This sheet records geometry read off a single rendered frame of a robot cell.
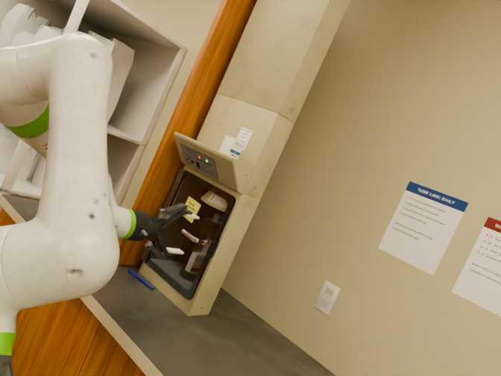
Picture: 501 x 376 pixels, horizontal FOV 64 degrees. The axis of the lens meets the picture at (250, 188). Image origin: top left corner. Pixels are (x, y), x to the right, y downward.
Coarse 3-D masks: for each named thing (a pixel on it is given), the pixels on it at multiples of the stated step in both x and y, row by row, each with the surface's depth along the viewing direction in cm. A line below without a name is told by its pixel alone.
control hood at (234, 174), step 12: (192, 144) 139; (180, 156) 151; (216, 156) 132; (228, 156) 128; (192, 168) 149; (216, 168) 136; (228, 168) 130; (240, 168) 130; (252, 168) 135; (216, 180) 140; (228, 180) 134; (240, 180) 132; (240, 192) 135
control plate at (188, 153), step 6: (180, 144) 146; (186, 150) 145; (192, 150) 141; (186, 156) 147; (192, 156) 144; (204, 156) 137; (186, 162) 150; (198, 162) 143; (204, 162) 140; (210, 162) 137; (198, 168) 145; (204, 168) 142; (210, 168) 139; (210, 174) 141; (216, 174) 138
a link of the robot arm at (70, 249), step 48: (48, 48) 75; (96, 48) 77; (48, 96) 73; (96, 96) 73; (48, 144) 67; (96, 144) 68; (48, 192) 61; (96, 192) 63; (48, 240) 56; (96, 240) 58; (48, 288) 56; (96, 288) 59
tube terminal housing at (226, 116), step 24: (216, 96) 153; (216, 120) 150; (240, 120) 143; (264, 120) 137; (288, 120) 139; (216, 144) 148; (264, 144) 135; (264, 168) 140; (240, 216) 140; (240, 240) 145; (144, 264) 157; (216, 264) 140; (168, 288) 147; (216, 288) 145; (192, 312) 140
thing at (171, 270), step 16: (192, 176) 150; (176, 192) 153; (192, 192) 148; (208, 192) 143; (224, 192) 139; (208, 208) 142; (224, 208) 137; (176, 224) 150; (192, 224) 145; (208, 224) 140; (224, 224) 136; (176, 240) 148; (208, 240) 139; (176, 256) 146; (192, 256) 141; (208, 256) 137; (160, 272) 149; (176, 272) 144; (192, 272) 140; (176, 288) 143; (192, 288) 138
